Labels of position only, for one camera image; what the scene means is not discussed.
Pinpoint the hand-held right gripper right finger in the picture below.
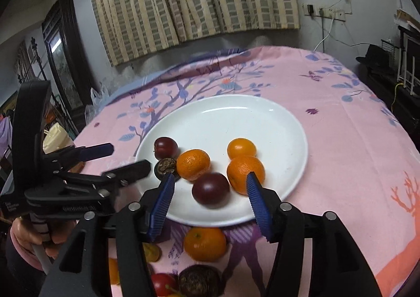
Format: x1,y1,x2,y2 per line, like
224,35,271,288
246,171,383,297

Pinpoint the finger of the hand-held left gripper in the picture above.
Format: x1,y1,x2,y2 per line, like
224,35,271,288
64,159,152,190
43,143,115,167

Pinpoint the person's left hand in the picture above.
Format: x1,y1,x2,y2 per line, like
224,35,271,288
18,217,78,260

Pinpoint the black cable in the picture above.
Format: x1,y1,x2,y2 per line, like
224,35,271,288
323,23,372,49

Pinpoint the small dark red plum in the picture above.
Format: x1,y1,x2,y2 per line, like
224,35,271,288
154,137,179,160

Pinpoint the small smooth orange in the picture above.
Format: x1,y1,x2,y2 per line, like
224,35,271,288
108,258,120,285
143,242,161,263
227,138,257,160

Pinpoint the black hat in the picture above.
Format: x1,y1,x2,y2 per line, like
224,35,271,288
356,43,398,75

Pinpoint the cream plastic container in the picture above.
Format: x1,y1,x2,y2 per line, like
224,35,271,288
43,122,75,155

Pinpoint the wrinkled brown passion fruit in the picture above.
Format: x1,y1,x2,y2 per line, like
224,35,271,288
178,264,221,297

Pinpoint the purple cloth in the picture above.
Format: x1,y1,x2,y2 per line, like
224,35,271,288
0,116,14,161

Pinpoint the pink floral printed cloth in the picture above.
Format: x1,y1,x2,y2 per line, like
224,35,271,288
73,45,418,297

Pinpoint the clear plastic bag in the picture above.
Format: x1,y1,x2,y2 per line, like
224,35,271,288
84,86,111,127

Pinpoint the white cable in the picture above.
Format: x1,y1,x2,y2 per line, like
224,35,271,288
313,16,336,53

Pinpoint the yellow cable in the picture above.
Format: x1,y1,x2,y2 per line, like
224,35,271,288
390,82,406,118

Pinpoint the brown walnut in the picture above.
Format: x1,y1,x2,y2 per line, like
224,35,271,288
154,158,182,182

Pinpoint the white round plate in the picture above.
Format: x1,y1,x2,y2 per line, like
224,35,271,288
135,94,308,227

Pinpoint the router with white antennas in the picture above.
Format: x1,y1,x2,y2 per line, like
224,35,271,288
396,34,420,97

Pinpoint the large dark purple plum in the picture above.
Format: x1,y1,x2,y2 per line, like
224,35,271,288
192,172,230,209

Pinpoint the orange mandarin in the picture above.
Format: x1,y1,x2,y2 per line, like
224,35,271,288
176,149,211,181
183,227,227,262
226,155,265,196

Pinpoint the dark wooden framed mirror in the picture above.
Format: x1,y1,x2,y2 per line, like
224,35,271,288
41,0,94,127

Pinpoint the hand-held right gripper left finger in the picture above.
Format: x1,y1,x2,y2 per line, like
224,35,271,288
39,173,175,297

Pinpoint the white wall power strip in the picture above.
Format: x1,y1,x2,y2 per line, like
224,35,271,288
302,3,346,22

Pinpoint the person's left forearm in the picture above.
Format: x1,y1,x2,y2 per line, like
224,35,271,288
5,221,49,297

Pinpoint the bright red plum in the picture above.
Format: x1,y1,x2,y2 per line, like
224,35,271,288
151,273,179,297

